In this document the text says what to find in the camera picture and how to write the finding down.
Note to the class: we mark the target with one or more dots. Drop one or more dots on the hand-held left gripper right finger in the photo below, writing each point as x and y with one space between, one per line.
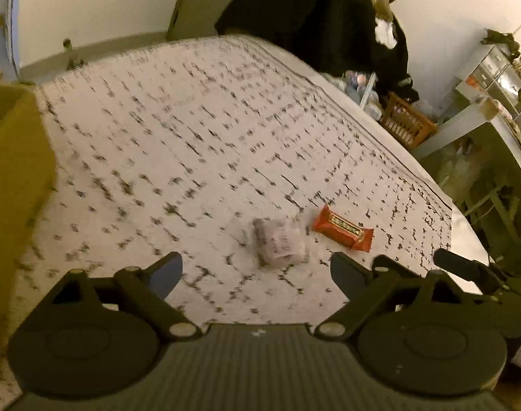
348 274

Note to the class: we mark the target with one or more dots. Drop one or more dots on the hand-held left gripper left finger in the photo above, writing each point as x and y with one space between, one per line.
166 274

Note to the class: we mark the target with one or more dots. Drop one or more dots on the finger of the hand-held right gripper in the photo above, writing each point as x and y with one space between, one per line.
457 263

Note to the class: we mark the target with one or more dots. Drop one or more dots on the red snack bar packet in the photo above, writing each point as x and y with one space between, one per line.
341 227

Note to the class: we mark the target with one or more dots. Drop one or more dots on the white pink snack packet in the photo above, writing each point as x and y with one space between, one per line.
281 242

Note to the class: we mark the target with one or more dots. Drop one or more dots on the brown cardboard box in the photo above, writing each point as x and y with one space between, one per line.
12 201

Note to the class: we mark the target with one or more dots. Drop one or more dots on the white desk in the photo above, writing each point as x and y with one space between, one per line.
466 128

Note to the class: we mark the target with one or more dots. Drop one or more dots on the white black printed blanket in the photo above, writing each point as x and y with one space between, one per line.
200 137

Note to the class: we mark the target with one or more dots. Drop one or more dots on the orange plastic basket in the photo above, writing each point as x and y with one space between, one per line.
408 122

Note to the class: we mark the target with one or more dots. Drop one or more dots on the clear plastic bag pile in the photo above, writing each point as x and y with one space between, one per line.
363 92

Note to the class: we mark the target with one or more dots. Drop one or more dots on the white drawer organiser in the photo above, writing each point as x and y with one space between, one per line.
489 77

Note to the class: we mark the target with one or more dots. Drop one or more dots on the dark green ornament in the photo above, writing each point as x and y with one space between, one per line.
500 39

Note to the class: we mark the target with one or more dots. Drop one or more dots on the small white cloth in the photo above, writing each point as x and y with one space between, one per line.
385 32

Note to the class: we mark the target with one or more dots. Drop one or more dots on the black door stopper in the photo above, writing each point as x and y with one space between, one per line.
70 51

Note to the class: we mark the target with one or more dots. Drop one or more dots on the black coat pile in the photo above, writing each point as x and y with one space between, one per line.
307 17

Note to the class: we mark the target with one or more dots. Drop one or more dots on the grey door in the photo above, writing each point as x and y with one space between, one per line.
192 4

